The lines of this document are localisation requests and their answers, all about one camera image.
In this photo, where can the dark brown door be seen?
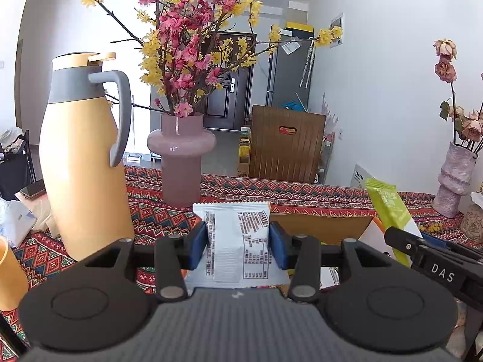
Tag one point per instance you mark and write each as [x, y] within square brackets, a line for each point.
[222, 101]

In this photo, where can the yellow thermos jug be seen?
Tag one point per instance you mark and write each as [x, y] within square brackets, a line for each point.
[83, 181]

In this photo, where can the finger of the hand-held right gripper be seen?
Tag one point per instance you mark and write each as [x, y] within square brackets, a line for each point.
[402, 239]
[452, 249]

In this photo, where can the wooden chair back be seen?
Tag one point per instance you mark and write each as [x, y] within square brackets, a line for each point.
[279, 154]

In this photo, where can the dried pink roses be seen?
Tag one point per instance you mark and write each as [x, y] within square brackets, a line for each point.
[445, 69]

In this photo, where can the pink and yellow blossom branches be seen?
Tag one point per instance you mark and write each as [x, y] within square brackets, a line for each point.
[188, 52]

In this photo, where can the fallen yellow petals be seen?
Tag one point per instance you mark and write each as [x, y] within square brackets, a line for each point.
[434, 228]

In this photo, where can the white box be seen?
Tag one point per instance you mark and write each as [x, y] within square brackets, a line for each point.
[299, 9]

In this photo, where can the white folded umbrella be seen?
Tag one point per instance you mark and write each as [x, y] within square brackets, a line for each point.
[307, 66]

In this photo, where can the yellow mug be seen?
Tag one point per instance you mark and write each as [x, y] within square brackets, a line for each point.
[11, 279]

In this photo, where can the yellow box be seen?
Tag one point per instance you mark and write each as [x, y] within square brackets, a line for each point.
[300, 27]

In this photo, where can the white plastic bag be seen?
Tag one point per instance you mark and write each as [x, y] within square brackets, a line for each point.
[17, 218]

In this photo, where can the paper sheet on refrigerator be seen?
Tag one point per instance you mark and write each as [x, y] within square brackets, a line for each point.
[290, 48]

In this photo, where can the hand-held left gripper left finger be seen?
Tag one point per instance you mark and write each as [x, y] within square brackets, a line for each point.
[198, 245]

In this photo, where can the green snack packet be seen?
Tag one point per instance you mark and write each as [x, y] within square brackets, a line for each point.
[392, 203]

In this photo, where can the clear storage jar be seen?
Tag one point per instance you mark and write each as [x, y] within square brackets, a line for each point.
[471, 222]

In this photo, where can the grey refrigerator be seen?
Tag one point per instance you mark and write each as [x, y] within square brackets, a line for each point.
[290, 83]

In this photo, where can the smooth mauve vase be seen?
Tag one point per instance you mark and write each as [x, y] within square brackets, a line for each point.
[181, 173]

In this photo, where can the textured pink vase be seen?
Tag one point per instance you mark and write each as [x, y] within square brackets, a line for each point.
[452, 181]

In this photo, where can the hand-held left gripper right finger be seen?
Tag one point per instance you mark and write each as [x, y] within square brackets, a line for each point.
[278, 245]

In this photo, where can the red cardboard box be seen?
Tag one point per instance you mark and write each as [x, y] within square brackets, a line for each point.
[332, 228]

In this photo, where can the white printed snack packet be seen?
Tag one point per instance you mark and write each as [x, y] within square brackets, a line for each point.
[234, 241]

